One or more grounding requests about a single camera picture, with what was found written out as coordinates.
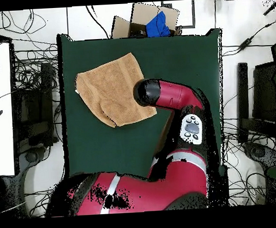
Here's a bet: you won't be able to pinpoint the tan terry towel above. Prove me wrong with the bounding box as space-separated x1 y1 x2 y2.
73 51 158 130

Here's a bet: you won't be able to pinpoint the dark green table cloth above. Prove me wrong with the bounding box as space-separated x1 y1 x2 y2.
56 25 228 184

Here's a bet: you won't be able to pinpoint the blue cloth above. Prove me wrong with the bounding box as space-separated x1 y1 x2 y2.
144 10 171 38

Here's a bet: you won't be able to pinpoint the black chair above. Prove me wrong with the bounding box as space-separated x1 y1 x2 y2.
11 62 60 150
234 60 276 144

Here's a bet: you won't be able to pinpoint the open cardboard box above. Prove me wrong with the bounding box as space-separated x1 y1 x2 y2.
110 0 183 40

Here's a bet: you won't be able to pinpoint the black power adapter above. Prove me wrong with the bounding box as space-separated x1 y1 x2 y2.
236 37 252 51

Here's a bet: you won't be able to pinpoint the white desk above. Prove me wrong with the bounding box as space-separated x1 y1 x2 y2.
0 41 17 177

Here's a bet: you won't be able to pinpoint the black square frame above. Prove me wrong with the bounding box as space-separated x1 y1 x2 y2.
160 0 197 30

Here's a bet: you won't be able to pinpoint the tangled black cables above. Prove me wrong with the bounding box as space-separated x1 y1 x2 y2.
24 188 59 218
11 48 60 91
222 115 276 207

